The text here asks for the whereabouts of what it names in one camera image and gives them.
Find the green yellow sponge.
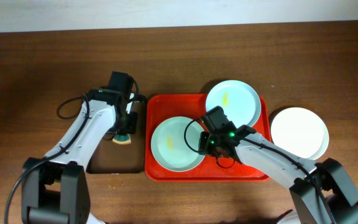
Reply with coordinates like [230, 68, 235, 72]
[112, 134, 131, 145]

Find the pale green plate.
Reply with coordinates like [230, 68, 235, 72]
[151, 116, 204, 172]

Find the white plate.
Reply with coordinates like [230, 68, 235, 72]
[270, 107, 329, 160]

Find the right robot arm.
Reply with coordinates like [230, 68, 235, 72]
[199, 126, 358, 223]

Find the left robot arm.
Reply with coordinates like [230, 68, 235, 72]
[16, 88, 139, 223]

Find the red plastic tray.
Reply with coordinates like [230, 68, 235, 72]
[144, 93, 269, 182]

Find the black plastic tray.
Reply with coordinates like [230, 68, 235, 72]
[86, 95, 147, 174]

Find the light blue plate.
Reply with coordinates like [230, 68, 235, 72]
[205, 80, 262, 128]

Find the left black cable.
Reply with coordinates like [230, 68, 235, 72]
[4, 80, 147, 224]

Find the black cable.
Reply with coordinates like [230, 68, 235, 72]
[183, 117, 335, 224]
[4, 80, 147, 224]

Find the right black cable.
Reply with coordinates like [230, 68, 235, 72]
[183, 117, 335, 224]

